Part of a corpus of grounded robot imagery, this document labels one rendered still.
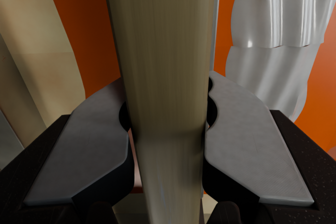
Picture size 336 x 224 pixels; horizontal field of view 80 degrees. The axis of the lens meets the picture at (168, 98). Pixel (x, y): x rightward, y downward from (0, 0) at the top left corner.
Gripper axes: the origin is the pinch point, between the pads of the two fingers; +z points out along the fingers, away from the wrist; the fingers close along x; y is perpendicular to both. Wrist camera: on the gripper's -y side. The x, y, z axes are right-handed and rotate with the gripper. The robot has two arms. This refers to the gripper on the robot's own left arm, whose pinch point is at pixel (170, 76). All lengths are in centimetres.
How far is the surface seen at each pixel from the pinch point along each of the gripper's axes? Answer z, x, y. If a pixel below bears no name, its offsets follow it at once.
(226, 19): 5.3, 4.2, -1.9
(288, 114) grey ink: 4.7, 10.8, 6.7
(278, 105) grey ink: 4.5, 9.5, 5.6
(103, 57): 5.3, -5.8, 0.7
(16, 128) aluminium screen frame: 2.2, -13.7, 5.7
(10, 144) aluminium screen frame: 1.8, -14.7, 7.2
